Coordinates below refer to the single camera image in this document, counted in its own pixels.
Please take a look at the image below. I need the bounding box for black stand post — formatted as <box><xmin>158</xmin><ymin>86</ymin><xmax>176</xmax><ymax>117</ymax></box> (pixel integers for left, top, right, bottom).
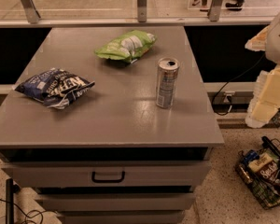
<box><xmin>6</xmin><ymin>178</ymin><xmax>14</xmax><ymax>224</ymax></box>

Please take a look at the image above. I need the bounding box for brown snack bag in basket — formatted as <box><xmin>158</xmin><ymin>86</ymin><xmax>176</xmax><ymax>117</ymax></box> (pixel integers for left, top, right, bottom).
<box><xmin>248</xmin><ymin>153</ymin><xmax>280</xmax><ymax>187</ymax></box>

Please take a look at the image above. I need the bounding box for metal railing frame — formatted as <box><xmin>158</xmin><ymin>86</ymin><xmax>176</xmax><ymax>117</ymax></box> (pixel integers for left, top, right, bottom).
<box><xmin>0</xmin><ymin>0</ymin><xmax>280</xmax><ymax>27</ymax></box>

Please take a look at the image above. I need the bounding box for green rice chip bag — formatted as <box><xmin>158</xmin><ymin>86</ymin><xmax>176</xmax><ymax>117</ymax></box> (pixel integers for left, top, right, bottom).
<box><xmin>94</xmin><ymin>30</ymin><xmax>157</xmax><ymax>63</ymax></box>

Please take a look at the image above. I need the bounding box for black floor cable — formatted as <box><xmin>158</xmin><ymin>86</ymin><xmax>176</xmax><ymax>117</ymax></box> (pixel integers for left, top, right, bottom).
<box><xmin>0</xmin><ymin>194</ymin><xmax>59</xmax><ymax>224</ymax></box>

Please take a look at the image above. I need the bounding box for blue chip bag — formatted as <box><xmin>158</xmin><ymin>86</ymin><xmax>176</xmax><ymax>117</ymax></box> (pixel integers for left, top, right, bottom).
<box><xmin>13</xmin><ymin>68</ymin><xmax>95</xmax><ymax>109</ymax></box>

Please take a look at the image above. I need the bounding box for silver drink can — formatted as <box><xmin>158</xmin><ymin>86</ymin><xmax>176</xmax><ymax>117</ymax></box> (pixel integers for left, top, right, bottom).
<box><xmin>156</xmin><ymin>57</ymin><xmax>179</xmax><ymax>109</ymax></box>

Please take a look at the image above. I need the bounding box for black cable at wall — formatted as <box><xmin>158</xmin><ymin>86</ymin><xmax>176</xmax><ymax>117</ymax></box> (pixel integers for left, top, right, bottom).
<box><xmin>211</xmin><ymin>51</ymin><xmax>267</xmax><ymax>117</ymax></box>

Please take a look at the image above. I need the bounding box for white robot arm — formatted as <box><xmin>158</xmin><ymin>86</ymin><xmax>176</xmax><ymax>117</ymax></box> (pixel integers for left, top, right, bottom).
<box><xmin>245</xmin><ymin>12</ymin><xmax>280</xmax><ymax>128</ymax></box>

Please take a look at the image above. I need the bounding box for black wire basket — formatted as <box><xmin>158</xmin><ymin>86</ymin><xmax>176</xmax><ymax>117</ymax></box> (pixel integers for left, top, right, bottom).
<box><xmin>234</xmin><ymin>136</ymin><xmax>280</xmax><ymax>209</ymax></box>

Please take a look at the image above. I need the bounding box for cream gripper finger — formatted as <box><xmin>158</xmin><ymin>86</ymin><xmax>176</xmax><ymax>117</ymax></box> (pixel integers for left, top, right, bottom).
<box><xmin>245</xmin><ymin>64</ymin><xmax>280</xmax><ymax>128</ymax></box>
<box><xmin>245</xmin><ymin>26</ymin><xmax>269</xmax><ymax>51</ymax></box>

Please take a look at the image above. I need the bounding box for black drawer handle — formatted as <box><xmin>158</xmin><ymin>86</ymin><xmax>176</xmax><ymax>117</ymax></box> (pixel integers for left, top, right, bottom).
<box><xmin>91</xmin><ymin>171</ymin><xmax>125</xmax><ymax>184</ymax></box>

